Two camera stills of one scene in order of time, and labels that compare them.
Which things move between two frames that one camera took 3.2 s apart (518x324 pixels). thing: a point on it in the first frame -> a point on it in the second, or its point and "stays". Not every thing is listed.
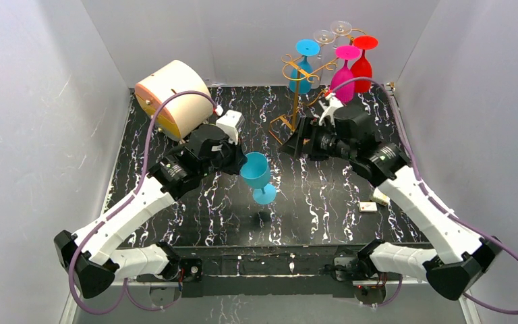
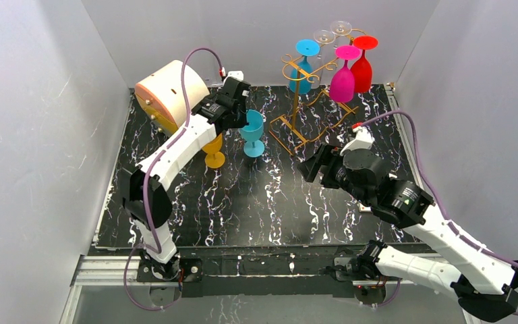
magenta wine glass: x=345 y=52 stays
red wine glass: x=361 y=67 stays
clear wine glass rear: x=340 y=28 stays
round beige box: x=185 y=115 stays
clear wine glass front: x=324 y=37 stays
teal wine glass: x=256 y=171 -> x=253 y=148
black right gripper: x=299 y=139 -> x=321 y=165
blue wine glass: x=305 y=48 stays
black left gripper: x=233 y=155 -> x=236 y=106
